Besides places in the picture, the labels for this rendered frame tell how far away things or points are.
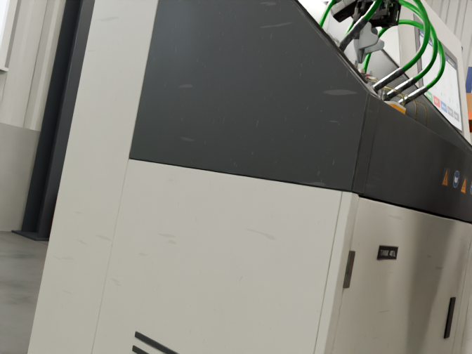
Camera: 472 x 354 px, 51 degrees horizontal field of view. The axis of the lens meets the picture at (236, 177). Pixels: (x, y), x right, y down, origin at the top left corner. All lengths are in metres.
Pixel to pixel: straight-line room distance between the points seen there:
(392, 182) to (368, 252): 0.14
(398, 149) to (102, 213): 0.70
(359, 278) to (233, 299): 0.23
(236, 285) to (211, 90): 0.39
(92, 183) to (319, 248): 0.67
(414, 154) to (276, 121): 0.28
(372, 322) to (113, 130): 0.73
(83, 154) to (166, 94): 0.33
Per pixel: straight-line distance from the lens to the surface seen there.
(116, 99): 1.26
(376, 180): 0.85
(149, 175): 1.10
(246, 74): 0.96
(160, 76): 1.14
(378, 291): 0.94
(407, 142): 0.95
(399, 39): 1.64
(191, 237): 0.99
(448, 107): 1.97
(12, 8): 5.12
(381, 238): 0.90
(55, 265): 1.39
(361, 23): 1.13
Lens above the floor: 0.76
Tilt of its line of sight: 2 degrees up
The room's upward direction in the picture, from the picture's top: 10 degrees clockwise
